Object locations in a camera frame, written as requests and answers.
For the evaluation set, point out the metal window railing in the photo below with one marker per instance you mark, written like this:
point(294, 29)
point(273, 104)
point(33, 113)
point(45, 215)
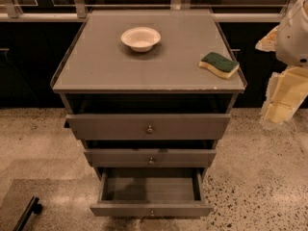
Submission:
point(79, 10)

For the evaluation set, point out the grey middle drawer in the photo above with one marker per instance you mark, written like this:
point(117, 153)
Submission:
point(150, 157)

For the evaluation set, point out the white bowl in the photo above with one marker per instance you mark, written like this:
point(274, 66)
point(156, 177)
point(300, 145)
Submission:
point(140, 39)

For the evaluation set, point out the grey top drawer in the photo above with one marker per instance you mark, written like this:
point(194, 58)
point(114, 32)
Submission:
point(148, 127)

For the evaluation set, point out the grey open bottom drawer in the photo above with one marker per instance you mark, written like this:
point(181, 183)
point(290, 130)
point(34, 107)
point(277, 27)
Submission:
point(151, 192)

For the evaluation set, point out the black bar on floor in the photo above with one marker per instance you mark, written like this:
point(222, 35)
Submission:
point(33, 207)

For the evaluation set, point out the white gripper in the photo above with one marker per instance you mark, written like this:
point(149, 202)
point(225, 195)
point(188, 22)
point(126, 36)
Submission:
point(294, 38)

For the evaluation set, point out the grey drawer cabinet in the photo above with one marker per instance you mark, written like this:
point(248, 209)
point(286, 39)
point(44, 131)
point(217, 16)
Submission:
point(102, 76)

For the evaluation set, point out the green and yellow sponge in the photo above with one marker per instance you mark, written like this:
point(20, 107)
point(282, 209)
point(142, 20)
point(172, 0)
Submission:
point(219, 65)

